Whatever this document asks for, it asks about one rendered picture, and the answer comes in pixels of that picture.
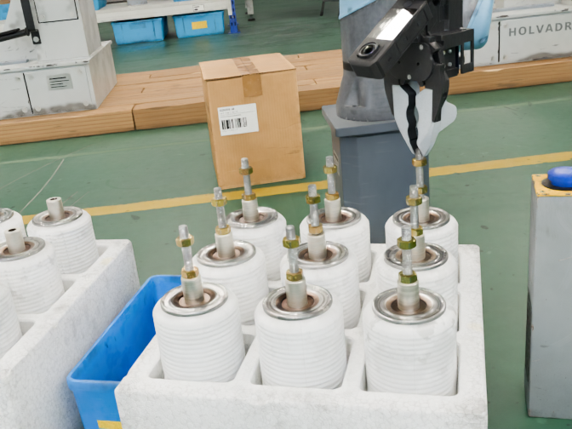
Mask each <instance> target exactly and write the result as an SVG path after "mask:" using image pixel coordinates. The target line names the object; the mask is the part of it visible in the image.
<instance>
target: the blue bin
mask: <svg viewBox="0 0 572 429"><path fill-rule="evenodd" d="M180 278H181V275H155V276H152V277H149V278H148V279H147V280H146V281H145V283H144V284H143V285H142V286H141V287H140V289H139V290H138V291H137V292H136V294H135V295H134V296H133V297H132V299H131V300H130V301H129V302H128V304H127V305H126V306H125V307H124V308H123V309H122V310H121V311H120V312H119V314H118V315H117V316H116V317H115V319H114V320H113V321H112V322H111V324H110V325H109V326H108V327H107V328H106V330H105V331H104V332H103V333H102V335H101V336H100V337H99V338H98V340H97V341H96V342H95V343H94V344H93V345H92V346H91V347H90V348H89V350H88V351H87V352H86V353H85V355H84V356H83V357H82V358H81V360H80V361H79V362H78V363H77V365H76V366H75V367H74V368H73V369H72V371H71V372H70V373H69V374H68V376H67V377H66V381H67V385H68V387H69V389H70V390H71V391H73V394H74V397H75V399H76V403H77V407H78V410H79V413H80V416H81V419H82V422H83V427H84V429H123V428H122V424H121V420H120V416H119V412H118V407H117V400H116V397H115V389H116V388H117V386H118V385H119V383H120V382H121V381H122V379H123V378H124V377H125V376H127V374H128V372H129V370H130V369H131V368H132V366H133V365H134V363H135V362H136V360H137V359H138V358H139V356H140V355H141V353H142V352H143V351H144V350H145V349H146V347H147V346H148V344H149V343H150V342H151V340H152V339H153V337H154V336H155V335H156V330H155V325H154V321H153V316H152V313H153V309H154V307H155V305H156V304H157V302H158V301H159V300H160V299H161V298H162V297H163V296H164V295H165V294H166V293H167V292H168V291H170V290H171V289H173V288H175V287H178V286H180V285H182V284H181V279H180Z"/></svg>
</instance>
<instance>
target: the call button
mask: <svg viewBox="0 0 572 429"><path fill-rule="evenodd" d="M547 178H548V180H550V181H551V184H552V185H554V186H559V187H572V167H568V166H562V167H556V168H552V169H550V170H548V172H547Z"/></svg>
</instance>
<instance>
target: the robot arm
mask: <svg viewBox="0 0 572 429"><path fill-rule="evenodd" d="M493 6H494V0H340V15H339V20H340V35H341V48H342V62H343V76H342V79H341V83H340V89H339V93H338V96H337V101H336V115H337V116H338V117H340V118H342V119H345V120H350V121H359V122H376V121H386V120H392V119H395V120H396V123H397V125H398V128H399V130H400V132H401V134H402V136H403V138H404V139H405V141H406V143H407V145H408V147H409V149H410V150H411V152H412V153H413V154H415V149H416V148H419V150H420V154H421V156H423V157H424V156H427V155H428V153H429V152H430V150H431V149H432V147H433V145H434V143H435V141H436V138H437V136H438V133H439V132H440V131H441V130H443V129H444V128H446V127H447V126H448V125H450V124H451V123H452V122H453V121H454V120H455V118H456V114H457V110H456V107H455V105H453V104H450V103H448V102H447V101H446V99H447V96H448V92H449V78H450V77H455V76H458V74H459V65H460V74H464V73H467V72H472V71H474V49H481V48H482V47H483V46H484V45H485V44H486V43H487V42H488V38H489V29H490V23H491V18H492V12H493ZM465 50H470V62H469V63H466V64H465V56H464V51H465ZM459 52H460V55H459ZM423 86H425V89H423V90H422V91H420V87H423ZM416 127H417V129H418V138H417V134H416V130H415V128H416Z"/></svg>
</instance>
